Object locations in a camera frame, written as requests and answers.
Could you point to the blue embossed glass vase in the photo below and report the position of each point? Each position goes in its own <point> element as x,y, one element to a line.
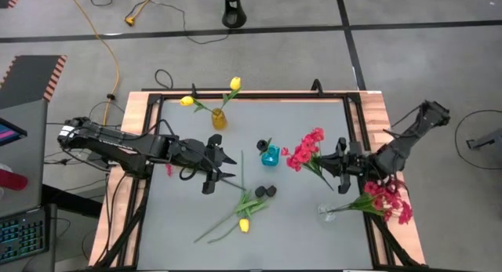
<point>270,156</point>

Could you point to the grey desk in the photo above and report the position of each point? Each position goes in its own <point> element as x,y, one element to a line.
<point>27,162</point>

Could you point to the grey stand leg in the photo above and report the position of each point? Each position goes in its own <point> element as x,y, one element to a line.
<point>486,140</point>

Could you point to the yellow ribbed glass vase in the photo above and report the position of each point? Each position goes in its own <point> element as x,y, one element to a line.
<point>219,120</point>

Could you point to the red cylinder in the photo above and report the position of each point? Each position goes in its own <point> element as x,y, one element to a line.
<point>12,181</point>

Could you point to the grey table mat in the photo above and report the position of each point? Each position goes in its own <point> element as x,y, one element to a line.
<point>298,233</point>

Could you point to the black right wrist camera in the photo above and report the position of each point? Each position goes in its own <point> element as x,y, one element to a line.
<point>355,147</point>

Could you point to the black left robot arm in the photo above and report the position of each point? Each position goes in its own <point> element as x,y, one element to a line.
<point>117,142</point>

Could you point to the black floor stand base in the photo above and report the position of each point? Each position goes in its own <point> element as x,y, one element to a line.
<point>234,17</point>

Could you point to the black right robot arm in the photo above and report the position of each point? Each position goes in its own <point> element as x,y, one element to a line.
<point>412,138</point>

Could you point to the small screen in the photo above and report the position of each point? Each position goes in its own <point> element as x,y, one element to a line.
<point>9,133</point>

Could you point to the clear glass vase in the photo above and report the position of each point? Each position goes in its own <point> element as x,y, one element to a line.
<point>325,214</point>

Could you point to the yellow artificial tulip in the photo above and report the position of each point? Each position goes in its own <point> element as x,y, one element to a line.
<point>187,101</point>
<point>235,83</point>
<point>244,225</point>

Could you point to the backlit keyboard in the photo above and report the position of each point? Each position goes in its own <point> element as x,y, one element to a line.
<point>21,234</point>

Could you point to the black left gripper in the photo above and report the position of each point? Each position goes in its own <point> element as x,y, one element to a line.
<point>196,154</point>

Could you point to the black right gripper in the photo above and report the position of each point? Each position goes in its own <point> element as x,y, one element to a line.
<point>355,167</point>

